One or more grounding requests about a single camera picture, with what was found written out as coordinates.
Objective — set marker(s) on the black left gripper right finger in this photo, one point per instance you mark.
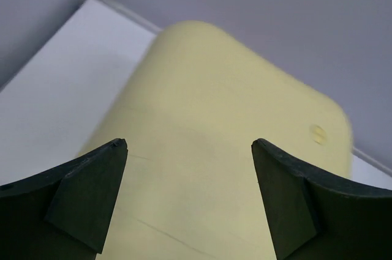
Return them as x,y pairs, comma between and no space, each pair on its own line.
315,214

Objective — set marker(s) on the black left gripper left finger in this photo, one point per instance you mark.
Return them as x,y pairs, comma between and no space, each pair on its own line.
63,212

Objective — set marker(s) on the yellow hard-shell suitcase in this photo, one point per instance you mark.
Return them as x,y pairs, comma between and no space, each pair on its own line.
189,114

